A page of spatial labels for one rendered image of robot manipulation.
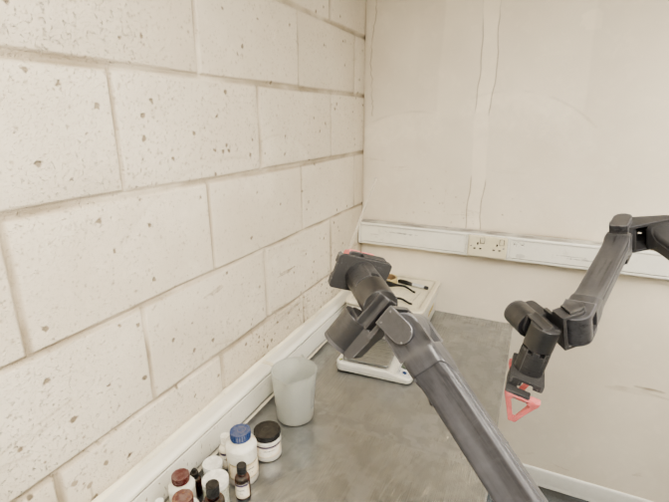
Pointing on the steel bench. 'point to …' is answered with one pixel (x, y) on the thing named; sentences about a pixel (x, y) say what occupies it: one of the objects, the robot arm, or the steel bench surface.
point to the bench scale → (376, 365)
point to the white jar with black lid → (268, 440)
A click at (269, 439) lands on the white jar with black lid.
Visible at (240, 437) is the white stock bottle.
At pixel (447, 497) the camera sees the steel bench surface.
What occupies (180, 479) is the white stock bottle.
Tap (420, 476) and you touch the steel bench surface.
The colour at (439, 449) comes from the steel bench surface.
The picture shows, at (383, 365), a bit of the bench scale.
